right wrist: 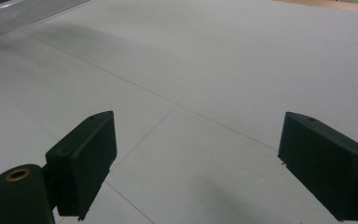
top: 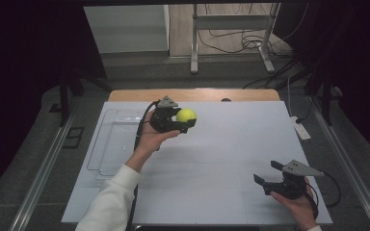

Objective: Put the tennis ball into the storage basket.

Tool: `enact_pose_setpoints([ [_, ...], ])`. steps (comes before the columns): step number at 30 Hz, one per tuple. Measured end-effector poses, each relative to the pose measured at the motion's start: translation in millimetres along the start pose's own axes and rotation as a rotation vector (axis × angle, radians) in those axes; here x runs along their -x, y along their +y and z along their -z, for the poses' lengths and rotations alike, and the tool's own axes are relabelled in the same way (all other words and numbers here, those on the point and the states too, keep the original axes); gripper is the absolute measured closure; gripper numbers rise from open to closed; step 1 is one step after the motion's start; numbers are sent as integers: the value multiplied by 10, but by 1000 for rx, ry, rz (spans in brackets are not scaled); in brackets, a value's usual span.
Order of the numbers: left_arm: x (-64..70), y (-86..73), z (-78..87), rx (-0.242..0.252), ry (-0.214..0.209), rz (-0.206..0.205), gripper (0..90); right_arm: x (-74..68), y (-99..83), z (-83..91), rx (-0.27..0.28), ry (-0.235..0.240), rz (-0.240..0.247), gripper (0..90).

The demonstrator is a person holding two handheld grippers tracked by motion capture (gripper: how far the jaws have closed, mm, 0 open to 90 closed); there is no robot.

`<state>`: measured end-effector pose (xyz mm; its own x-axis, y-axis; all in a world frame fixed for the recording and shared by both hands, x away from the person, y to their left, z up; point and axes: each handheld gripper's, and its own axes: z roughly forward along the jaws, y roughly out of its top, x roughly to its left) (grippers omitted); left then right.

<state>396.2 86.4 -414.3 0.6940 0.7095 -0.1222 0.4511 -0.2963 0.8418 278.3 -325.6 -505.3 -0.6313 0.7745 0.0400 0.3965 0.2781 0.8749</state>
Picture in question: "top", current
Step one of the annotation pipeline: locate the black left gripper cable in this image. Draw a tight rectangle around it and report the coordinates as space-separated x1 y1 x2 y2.
125 99 160 231

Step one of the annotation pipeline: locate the white board sheet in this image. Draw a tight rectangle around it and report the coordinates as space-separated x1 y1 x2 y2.
61 100 333 225

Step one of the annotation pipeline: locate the wooden table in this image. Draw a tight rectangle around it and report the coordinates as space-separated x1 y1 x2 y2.
108 89 281 103

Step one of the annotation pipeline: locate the bundle of black floor cables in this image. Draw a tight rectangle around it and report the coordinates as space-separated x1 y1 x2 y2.
198 3 310 60

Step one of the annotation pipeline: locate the person's right hand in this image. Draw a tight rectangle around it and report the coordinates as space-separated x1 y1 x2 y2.
269 177 319 231

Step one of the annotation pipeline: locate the aluminium floor rail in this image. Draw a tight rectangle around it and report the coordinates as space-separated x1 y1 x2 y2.
9 105 80 231
310 95 370 231

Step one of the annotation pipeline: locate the white cable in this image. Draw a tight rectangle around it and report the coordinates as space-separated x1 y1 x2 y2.
286 74 296 118

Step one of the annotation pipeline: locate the black plug cable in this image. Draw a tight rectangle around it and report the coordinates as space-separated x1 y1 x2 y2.
295 101 314 125

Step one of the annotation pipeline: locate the black stand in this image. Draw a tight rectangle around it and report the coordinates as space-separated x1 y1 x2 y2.
48 62 112 128
304 61 345 127

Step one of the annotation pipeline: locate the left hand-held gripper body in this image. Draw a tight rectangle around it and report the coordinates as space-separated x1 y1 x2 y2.
148 95 189 134

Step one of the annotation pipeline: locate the white cabinet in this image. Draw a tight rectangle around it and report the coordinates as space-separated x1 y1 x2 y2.
83 4 171 55

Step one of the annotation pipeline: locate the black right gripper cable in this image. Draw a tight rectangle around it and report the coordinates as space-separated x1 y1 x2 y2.
304 169 342 219

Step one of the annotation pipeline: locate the clear plastic tray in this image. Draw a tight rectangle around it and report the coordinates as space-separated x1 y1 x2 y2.
86 108 149 178

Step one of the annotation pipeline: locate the white metal stand frame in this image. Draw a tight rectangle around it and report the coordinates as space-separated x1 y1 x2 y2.
190 2 281 75

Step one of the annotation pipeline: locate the person's left hand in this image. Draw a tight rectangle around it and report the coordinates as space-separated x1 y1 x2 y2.
134 110 181 162

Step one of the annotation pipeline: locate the yellow tennis ball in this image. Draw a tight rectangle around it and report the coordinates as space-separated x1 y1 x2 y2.
175 108 198 124

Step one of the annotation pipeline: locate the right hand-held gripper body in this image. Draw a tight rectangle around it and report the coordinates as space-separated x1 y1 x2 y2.
263 159 325 201

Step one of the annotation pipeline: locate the white power strip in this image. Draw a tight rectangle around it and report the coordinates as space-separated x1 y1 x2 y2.
290 115 312 141

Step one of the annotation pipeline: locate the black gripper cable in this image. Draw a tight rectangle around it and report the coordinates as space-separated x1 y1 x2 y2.
304 169 342 219
125 99 160 231

